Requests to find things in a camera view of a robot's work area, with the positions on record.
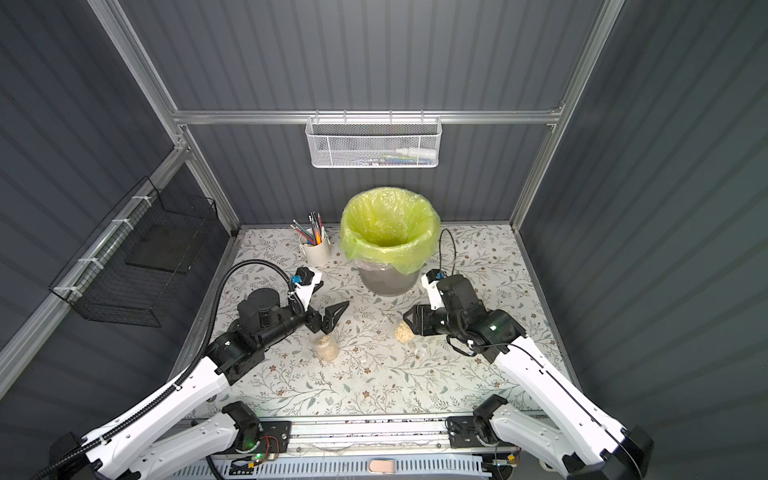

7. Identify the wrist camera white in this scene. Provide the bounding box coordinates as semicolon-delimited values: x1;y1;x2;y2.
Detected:
420;269;445;310
289;267;323;311

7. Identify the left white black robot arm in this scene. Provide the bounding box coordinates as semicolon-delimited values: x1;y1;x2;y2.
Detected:
37;285;349;479

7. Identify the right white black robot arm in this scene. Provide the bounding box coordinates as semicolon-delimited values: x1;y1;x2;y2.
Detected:
403;269;654;479

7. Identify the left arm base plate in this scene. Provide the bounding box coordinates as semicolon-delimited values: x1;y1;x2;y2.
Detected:
233;421;293;458

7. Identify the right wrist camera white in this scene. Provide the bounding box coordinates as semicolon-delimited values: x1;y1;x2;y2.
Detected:
420;269;445;310

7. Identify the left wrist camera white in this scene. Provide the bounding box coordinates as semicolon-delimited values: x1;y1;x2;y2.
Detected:
289;267;323;311

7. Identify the black wire basket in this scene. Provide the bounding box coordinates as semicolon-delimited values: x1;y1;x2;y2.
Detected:
49;181;219;328

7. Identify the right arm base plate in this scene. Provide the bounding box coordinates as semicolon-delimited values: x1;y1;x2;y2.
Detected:
444;415;484;449

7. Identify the pink eraser block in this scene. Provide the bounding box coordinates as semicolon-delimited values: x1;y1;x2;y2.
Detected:
367;459;397;475

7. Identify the white wire mesh basket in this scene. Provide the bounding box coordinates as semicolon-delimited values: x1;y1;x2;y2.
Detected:
305;118;443;169

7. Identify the glass oatmeal jar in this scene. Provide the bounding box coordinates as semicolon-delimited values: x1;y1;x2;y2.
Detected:
314;335;340;362
395;321;416;344

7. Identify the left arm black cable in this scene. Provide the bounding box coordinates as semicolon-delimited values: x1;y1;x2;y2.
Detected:
29;259;295;480

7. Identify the floral table mat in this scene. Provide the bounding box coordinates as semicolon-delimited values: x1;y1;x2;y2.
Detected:
194;224;569;418

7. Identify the pens bundle in cup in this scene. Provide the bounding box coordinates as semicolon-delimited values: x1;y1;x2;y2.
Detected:
291;212;324;246

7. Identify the white pen cup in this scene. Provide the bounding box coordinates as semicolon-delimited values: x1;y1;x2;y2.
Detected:
300;236;331;268

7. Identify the grey trash bin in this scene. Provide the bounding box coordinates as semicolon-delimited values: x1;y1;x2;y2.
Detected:
355;260;420;297

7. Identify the green plastic bin liner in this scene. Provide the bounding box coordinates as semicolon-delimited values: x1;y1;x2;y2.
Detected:
340;187;441;275

